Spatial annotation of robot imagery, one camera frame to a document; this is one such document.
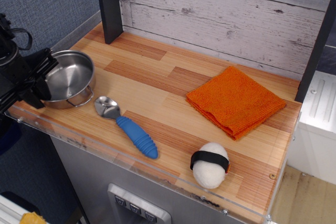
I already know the dark frame post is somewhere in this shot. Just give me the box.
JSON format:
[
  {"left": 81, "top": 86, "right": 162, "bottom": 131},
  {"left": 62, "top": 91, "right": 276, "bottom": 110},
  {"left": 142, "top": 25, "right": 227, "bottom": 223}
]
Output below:
[
  {"left": 99, "top": 0, "right": 123, "bottom": 44},
  {"left": 295, "top": 0, "right": 335, "bottom": 103}
]

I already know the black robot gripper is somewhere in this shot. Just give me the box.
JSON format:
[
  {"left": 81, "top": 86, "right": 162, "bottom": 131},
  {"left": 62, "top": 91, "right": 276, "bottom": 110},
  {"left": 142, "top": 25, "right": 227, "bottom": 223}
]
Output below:
[{"left": 1, "top": 47, "right": 58, "bottom": 114}]

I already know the folded orange cloth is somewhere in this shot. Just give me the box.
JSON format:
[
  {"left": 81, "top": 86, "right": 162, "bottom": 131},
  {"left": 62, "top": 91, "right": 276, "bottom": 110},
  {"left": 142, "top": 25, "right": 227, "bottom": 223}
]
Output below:
[{"left": 186, "top": 66, "right": 286, "bottom": 140}]

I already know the spoon with blue handle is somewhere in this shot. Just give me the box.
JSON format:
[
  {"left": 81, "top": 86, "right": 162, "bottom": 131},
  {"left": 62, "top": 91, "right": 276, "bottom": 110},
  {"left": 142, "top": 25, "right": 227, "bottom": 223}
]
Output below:
[{"left": 94, "top": 96, "right": 159, "bottom": 159}]

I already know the silver metal bowl with handles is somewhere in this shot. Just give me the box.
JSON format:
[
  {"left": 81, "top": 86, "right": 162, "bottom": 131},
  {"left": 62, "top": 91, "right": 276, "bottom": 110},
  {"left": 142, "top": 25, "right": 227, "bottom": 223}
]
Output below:
[{"left": 44, "top": 50, "right": 96, "bottom": 109}]

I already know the dark right frame post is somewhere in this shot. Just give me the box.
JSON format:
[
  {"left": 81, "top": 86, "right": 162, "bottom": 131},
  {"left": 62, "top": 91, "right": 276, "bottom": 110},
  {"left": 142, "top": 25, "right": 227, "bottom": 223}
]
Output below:
[{"left": 295, "top": 0, "right": 335, "bottom": 103}]

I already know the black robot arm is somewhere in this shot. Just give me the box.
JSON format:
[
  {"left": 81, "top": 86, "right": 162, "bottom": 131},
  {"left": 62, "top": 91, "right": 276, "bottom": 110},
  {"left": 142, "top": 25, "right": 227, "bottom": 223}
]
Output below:
[{"left": 1, "top": 13, "right": 58, "bottom": 114}]

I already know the dark left frame post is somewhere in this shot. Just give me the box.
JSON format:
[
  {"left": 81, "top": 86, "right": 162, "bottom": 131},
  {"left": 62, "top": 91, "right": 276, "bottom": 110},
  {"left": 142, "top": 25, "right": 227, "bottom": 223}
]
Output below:
[{"left": 99, "top": 0, "right": 123, "bottom": 44}]

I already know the clear acrylic table guard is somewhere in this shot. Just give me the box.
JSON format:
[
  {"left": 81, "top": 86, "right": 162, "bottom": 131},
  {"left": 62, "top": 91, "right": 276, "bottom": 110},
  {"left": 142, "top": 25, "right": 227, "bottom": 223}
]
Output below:
[{"left": 5, "top": 103, "right": 278, "bottom": 223}]

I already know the black cable loop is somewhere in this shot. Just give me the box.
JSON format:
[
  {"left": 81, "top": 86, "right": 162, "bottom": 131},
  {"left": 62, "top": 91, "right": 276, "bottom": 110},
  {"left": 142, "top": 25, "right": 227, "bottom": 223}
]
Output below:
[{"left": 10, "top": 27, "right": 34, "bottom": 50}]

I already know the silver button control panel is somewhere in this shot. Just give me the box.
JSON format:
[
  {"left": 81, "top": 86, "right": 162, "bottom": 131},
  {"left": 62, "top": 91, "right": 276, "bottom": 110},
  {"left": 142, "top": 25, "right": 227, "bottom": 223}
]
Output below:
[{"left": 107, "top": 183, "right": 172, "bottom": 223}]

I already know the white box at right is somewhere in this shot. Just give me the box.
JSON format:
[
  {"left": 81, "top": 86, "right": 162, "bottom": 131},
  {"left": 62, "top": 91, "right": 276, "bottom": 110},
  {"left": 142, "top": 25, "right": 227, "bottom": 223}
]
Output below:
[{"left": 287, "top": 71, "right": 335, "bottom": 184}]

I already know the white plush sushi toy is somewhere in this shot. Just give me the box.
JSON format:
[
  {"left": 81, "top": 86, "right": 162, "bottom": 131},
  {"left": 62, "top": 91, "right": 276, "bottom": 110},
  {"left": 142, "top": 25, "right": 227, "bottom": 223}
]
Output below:
[{"left": 190, "top": 142, "right": 230, "bottom": 189}]

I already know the yellow object bottom left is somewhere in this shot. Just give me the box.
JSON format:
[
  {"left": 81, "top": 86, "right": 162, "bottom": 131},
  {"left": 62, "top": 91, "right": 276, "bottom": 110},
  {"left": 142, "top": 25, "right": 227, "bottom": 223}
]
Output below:
[{"left": 19, "top": 212, "right": 47, "bottom": 224}]

